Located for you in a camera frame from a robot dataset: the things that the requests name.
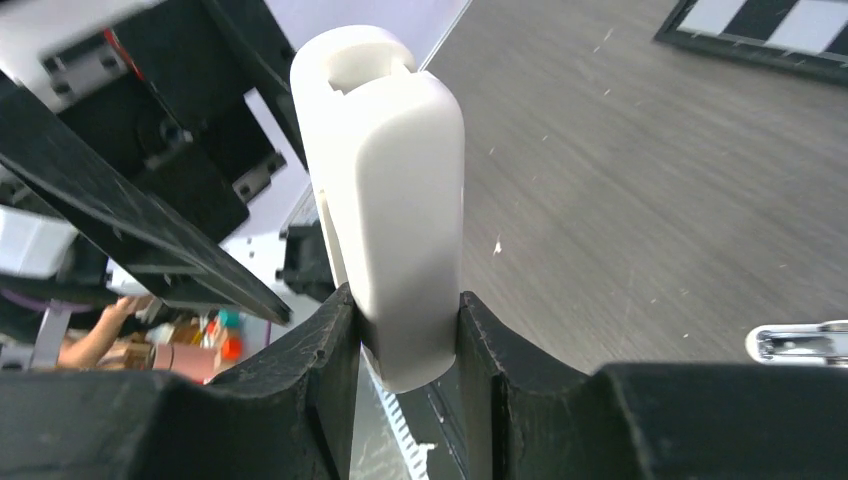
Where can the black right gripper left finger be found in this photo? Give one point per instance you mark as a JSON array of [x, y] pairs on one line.
[[285, 413]]

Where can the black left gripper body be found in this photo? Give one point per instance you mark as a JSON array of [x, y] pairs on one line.
[[159, 92]]

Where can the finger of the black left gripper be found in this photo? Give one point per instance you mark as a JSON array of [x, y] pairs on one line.
[[171, 258]]

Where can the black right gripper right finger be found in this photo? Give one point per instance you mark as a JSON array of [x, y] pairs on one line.
[[530, 416]]

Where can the black and white chessboard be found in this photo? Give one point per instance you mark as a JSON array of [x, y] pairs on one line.
[[804, 37]]

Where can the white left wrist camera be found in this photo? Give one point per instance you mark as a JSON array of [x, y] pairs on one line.
[[33, 245]]

